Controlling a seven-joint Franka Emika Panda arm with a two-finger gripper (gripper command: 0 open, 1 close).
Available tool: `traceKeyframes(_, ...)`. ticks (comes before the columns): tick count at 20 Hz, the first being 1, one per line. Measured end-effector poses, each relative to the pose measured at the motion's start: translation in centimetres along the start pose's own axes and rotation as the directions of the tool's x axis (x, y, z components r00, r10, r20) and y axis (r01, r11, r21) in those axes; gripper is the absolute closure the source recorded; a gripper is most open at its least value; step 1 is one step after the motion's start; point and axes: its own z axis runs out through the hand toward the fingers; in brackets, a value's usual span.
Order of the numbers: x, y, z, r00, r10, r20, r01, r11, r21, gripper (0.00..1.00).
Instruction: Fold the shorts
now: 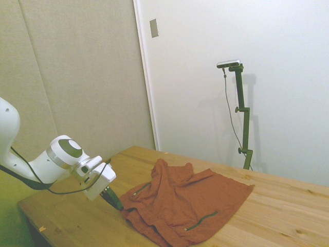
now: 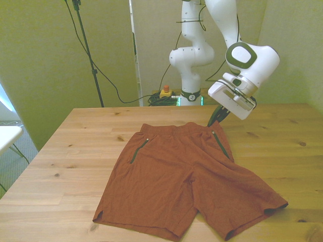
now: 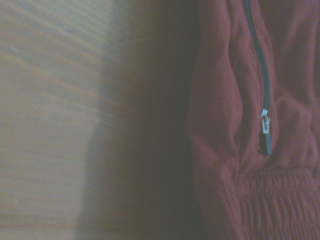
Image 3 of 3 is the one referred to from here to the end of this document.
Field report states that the rust red shirt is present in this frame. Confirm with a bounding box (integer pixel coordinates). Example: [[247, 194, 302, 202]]
[[188, 0, 320, 240]]

